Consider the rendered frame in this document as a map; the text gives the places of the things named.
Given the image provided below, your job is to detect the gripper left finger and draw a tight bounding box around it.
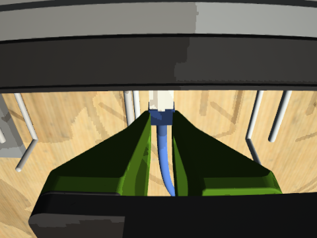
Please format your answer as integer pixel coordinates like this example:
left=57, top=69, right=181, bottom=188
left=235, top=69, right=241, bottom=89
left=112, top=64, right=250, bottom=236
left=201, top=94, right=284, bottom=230
left=40, top=110, right=151, bottom=196

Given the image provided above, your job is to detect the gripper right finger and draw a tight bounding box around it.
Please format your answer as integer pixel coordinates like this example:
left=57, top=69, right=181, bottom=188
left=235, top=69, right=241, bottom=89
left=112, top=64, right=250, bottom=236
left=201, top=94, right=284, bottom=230
left=172, top=110, right=282, bottom=196

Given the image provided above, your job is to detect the blue cable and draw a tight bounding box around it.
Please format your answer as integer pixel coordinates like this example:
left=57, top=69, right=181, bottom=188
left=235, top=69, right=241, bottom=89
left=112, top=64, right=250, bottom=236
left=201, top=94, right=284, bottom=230
left=157, top=126, right=175, bottom=196

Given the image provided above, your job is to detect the network cable plug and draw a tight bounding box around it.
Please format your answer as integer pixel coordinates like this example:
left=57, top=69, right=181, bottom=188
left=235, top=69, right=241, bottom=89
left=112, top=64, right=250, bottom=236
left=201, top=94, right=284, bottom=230
left=148, top=91, right=175, bottom=126

